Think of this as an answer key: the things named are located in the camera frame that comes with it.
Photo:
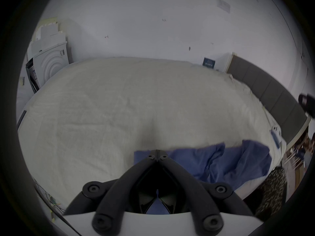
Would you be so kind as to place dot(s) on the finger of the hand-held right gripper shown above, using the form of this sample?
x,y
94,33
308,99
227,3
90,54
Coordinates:
x,y
307,104

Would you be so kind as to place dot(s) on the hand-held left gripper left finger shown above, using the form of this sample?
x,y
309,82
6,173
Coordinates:
x,y
115,193

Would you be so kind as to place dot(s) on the small blue box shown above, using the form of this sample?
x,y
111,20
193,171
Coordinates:
x,y
209,62

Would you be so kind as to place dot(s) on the dark blue shirt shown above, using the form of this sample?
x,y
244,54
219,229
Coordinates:
x,y
221,161

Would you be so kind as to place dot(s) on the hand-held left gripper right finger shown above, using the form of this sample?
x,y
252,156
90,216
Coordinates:
x,y
196,193

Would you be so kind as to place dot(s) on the person's body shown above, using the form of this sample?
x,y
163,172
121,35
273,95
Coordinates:
x,y
273,193

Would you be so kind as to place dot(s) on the white washing machine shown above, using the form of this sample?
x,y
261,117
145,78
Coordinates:
x,y
53,63

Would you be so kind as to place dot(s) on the grey padded headboard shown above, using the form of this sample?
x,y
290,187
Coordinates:
x,y
270,90

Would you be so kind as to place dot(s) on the bed with beige sheet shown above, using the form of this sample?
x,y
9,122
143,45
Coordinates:
x,y
118,107

